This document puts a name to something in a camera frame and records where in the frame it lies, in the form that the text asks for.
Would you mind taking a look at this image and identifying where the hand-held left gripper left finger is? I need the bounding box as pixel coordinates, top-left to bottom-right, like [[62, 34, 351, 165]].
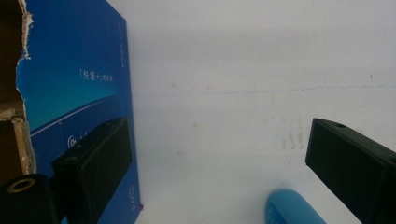
[[50, 116, 134, 224]]

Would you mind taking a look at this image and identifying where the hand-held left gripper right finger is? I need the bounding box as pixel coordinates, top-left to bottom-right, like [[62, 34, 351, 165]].
[[304, 118, 396, 224]]

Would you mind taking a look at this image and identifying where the light blue plastic tube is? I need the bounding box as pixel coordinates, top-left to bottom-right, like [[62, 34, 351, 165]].
[[264, 189, 328, 224]]

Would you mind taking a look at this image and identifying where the blue cardboard box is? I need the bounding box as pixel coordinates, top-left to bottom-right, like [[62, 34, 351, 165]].
[[0, 0, 143, 224]]

